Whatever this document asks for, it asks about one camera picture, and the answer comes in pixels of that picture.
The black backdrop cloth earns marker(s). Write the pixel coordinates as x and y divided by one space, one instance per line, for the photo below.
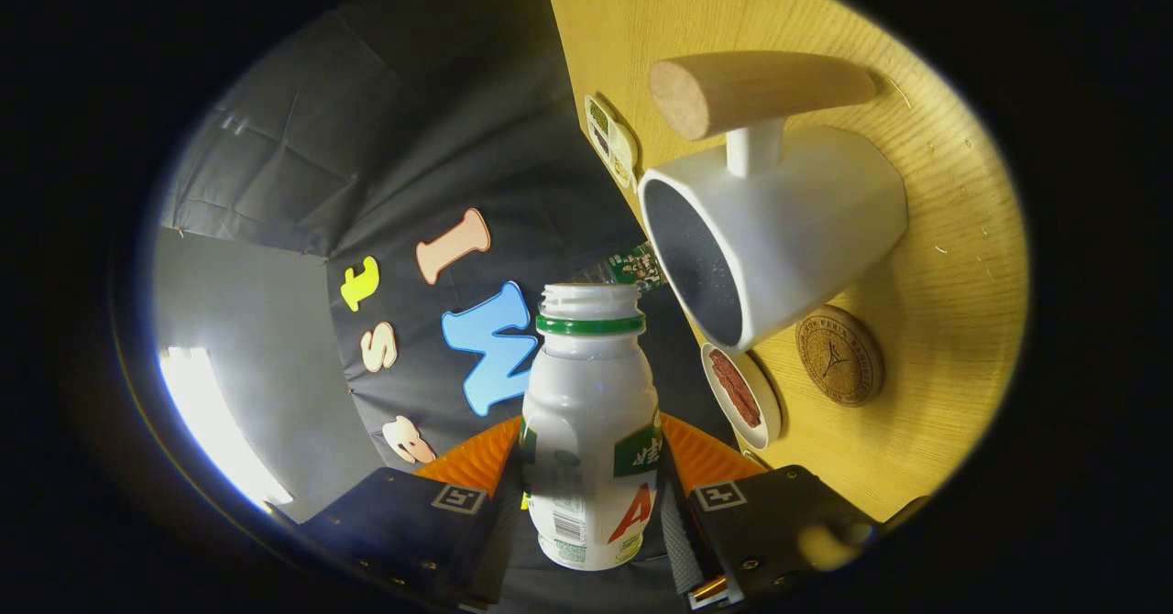
412 92

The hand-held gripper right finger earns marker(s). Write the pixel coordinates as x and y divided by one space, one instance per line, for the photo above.
678 531

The round cork coaster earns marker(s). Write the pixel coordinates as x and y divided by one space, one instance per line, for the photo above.
843 362

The white divided sauce dish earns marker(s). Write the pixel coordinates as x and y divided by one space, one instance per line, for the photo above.
614 151

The clear plastic water bottle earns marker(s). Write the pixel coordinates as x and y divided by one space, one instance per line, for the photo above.
637 268

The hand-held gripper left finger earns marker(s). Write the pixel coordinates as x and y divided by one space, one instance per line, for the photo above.
499 541

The wooden table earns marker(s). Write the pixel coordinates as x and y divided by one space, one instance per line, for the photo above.
944 367

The red-brown meat slice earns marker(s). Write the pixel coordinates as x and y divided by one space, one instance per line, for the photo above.
733 387

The white juice bottle green label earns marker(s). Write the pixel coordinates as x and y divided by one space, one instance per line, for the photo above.
586 412

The white round plate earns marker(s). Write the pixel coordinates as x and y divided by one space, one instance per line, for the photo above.
770 412

